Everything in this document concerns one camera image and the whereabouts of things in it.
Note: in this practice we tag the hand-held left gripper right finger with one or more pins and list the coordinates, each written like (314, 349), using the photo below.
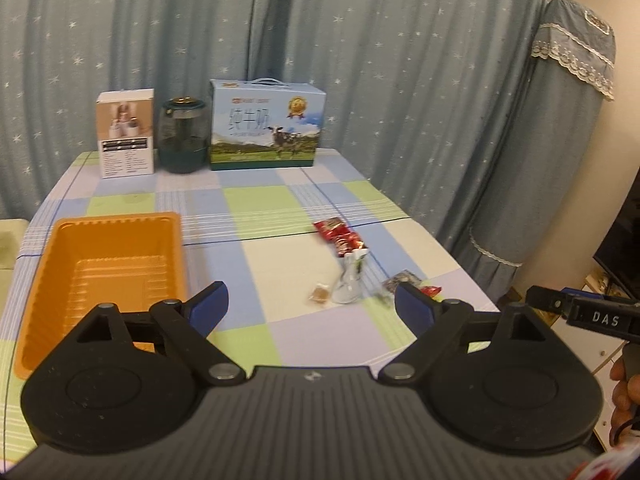
(410, 305)

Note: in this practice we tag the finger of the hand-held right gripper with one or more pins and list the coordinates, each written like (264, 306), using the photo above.
(547, 300)
(572, 291)

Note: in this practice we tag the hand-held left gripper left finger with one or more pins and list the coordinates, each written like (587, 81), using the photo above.
(212, 305)

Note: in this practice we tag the grey white snack packet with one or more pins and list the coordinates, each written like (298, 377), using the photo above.
(402, 280)

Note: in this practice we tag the clear white snack wrapper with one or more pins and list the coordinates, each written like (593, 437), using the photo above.
(350, 282)

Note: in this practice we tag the brown candy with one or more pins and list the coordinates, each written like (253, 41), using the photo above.
(318, 295)

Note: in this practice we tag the large red snack packet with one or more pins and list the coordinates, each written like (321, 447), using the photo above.
(331, 227)

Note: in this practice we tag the orange plastic tray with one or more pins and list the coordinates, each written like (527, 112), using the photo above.
(100, 280)

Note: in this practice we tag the person's right hand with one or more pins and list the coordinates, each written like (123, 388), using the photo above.
(620, 410)

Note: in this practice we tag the tiny red candy wrapper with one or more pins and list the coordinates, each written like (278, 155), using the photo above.
(431, 291)

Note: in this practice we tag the checked tablecloth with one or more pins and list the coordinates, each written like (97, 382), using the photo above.
(280, 260)

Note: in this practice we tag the blue lace-trimmed appliance cover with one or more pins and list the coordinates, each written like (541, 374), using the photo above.
(545, 150)

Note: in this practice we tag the red white garment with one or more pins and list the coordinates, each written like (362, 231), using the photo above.
(607, 467)

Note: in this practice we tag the dark green glass jar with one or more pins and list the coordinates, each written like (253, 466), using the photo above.
(182, 140)

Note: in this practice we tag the blue milk carton box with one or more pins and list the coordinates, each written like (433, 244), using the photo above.
(265, 125)

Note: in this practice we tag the white product box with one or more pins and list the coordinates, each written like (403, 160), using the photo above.
(125, 135)

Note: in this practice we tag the blue star-print curtain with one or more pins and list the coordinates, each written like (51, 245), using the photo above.
(350, 25)

